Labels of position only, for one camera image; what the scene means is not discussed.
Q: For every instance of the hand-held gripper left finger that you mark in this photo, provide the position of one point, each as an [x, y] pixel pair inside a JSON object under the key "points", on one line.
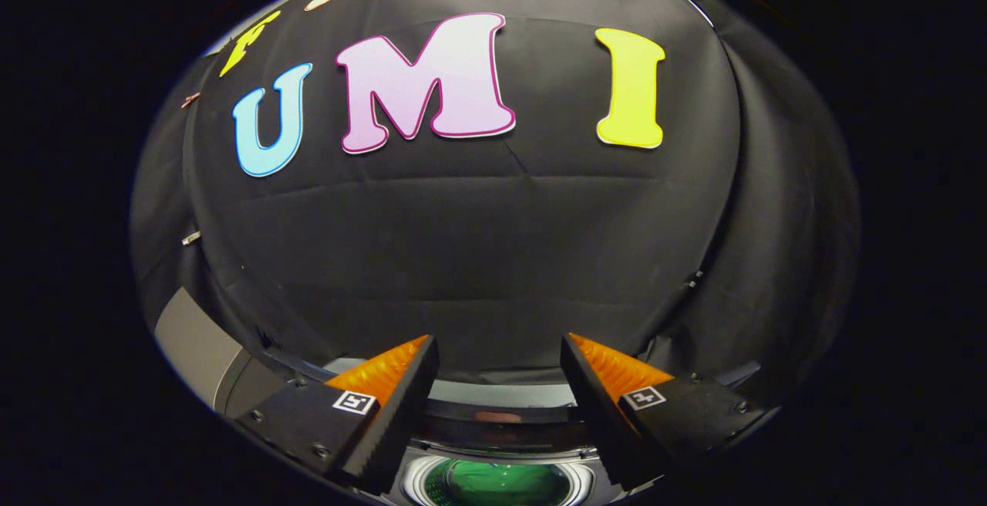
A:
{"points": [[401, 417]]}

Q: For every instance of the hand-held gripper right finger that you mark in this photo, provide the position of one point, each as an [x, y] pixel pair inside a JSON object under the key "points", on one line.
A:
{"points": [[594, 413]]}

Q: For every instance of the green polo shirt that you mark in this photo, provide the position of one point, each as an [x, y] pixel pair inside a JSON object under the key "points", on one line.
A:
{"points": [[501, 487]]}

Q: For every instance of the black backdrop cloth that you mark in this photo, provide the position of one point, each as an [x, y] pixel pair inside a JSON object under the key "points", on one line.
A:
{"points": [[501, 244]]}

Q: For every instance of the white cloth clip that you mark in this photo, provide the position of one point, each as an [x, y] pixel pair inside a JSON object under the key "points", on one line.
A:
{"points": [[190, 238]]}

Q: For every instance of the pink cloth clip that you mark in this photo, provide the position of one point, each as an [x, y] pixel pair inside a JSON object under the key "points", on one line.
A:
{"points": [[190, 99]]}

